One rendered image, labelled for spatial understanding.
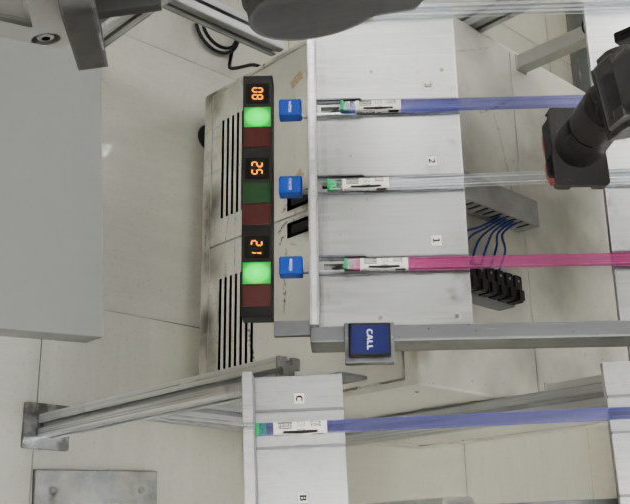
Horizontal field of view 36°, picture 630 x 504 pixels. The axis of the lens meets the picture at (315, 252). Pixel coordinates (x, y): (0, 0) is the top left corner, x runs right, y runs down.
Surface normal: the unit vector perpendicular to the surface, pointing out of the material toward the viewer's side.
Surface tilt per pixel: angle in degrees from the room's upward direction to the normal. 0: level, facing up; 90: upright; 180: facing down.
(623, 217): 45
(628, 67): 129
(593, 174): 40
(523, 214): 0
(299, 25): 89
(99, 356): 0
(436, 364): 0
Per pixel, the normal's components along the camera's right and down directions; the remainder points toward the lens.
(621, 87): -0.98, 0.18
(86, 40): 0.19, 0.97
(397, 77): -0.04, -0.31
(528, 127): 0.69, -0.24
